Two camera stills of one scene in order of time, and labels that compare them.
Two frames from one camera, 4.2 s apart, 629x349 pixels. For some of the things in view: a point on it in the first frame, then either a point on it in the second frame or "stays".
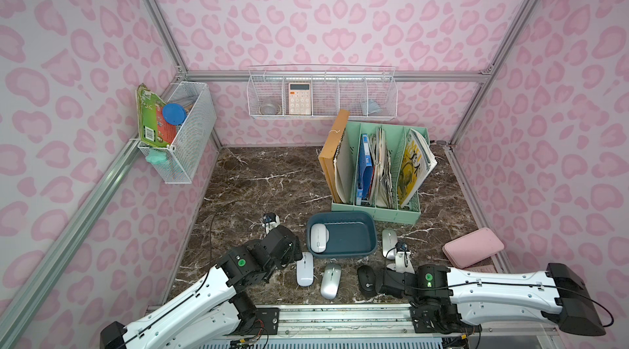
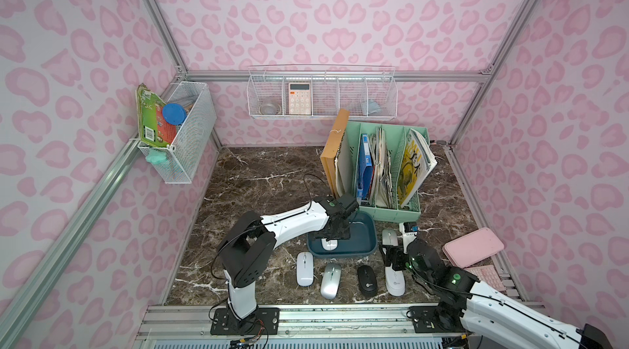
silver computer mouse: [331, 281] stays
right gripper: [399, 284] to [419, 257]
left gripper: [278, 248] to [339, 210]
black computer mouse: [366, 278] stays
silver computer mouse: [389, 238] stays
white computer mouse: [305, 269] stays
